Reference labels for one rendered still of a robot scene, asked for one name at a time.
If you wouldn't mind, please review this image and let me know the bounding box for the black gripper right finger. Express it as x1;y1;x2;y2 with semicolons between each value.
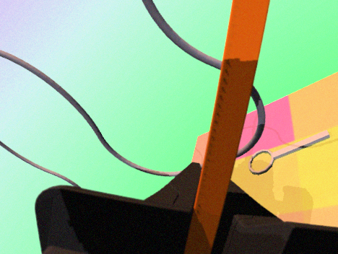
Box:
211;180;338;254

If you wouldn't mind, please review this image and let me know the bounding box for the pale orange loop with straight handle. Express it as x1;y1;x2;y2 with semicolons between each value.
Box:
248;131;330;174

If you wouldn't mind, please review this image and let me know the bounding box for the orange-brown handle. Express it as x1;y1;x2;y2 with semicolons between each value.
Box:
184;0;270;254

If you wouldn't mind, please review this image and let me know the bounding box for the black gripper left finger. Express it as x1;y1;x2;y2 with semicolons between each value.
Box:
35;162;202;254

